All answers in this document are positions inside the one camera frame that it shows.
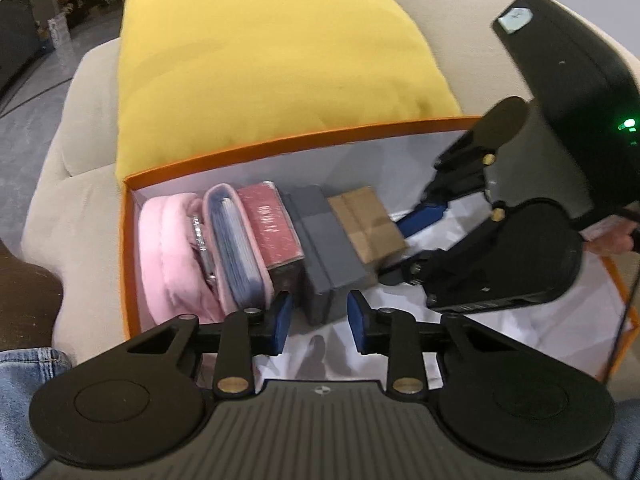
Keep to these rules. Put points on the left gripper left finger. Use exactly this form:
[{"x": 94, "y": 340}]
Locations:
[{"x": 248, "y": 333}]

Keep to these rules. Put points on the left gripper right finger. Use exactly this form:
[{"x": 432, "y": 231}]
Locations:
[{"x": 392, "y": 333}]

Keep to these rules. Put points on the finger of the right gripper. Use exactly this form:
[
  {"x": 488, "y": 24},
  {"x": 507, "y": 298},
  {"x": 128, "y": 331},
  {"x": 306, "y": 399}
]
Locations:
[
  {"x": 520, "y": 256},
  {"x": 460, "y": 169}
]

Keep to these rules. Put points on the pink card holder wallet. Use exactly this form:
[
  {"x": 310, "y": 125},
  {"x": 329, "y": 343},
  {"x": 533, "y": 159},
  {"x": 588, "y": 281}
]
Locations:
[{"x": 230, "y": 258}]

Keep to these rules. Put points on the pink fabric pouch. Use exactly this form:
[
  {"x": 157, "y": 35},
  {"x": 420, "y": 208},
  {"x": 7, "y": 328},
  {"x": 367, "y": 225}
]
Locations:
[{"x": 173, "y": 281}]

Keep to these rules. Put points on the red dark book box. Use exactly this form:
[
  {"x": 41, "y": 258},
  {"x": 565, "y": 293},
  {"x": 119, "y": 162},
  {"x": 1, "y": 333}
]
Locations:
[{"x": 275, "y": 235}]

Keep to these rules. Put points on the dark grey box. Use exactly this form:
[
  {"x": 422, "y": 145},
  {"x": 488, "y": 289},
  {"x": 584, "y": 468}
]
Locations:
[{"x": 332, "y": 267}]

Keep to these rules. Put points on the brown cardboard small box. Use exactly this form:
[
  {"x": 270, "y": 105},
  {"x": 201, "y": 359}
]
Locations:
[{"x": 368, "y": 226}]

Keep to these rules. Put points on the right hand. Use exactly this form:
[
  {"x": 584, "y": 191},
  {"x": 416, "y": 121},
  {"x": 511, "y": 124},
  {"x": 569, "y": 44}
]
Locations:
[{"x": 616, "y": 241}]

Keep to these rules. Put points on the beige sofa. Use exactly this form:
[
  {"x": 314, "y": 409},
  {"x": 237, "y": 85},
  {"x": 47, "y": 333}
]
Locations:
[{"x": 73, "y": 220}]

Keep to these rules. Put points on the brown sock foot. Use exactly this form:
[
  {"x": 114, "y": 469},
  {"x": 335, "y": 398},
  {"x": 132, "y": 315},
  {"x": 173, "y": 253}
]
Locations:
[{"x": 30, "y": 299}]

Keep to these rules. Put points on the left leg blue jeans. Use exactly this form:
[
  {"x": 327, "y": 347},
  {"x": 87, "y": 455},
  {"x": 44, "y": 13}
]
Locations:
[{"x": 23, "y": 372}]

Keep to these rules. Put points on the leg blue jeans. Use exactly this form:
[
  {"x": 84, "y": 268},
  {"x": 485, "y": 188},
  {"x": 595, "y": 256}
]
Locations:
[
  {"x": 620, "y": 453},
  {"x": 23, "y": 372}
]

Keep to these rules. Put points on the right leg blue jeans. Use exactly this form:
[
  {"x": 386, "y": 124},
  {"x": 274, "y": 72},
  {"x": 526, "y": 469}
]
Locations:
[{"x": 620, "y": 453}]

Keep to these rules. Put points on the yellow cushion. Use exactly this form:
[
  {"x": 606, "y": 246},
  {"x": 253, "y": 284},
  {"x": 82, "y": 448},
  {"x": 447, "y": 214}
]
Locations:
[{"x": 199, "y": 76}]

